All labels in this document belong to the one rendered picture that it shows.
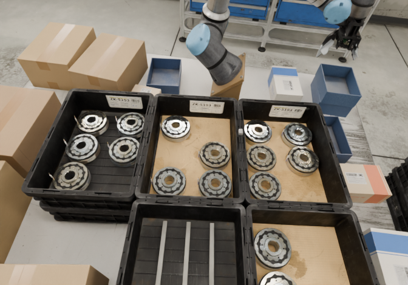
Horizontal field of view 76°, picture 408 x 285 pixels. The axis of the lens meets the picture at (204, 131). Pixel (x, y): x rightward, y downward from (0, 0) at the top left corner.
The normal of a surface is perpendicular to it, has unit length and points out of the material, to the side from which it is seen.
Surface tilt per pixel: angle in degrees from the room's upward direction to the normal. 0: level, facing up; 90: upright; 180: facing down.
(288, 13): 90
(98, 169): 0
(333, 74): 90
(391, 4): 90
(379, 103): 0
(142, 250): 0
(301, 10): 90
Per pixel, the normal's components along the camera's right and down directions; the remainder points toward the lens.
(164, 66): 0.00, 0.79
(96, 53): 0.06, -0.61
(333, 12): -0.25, 0.83
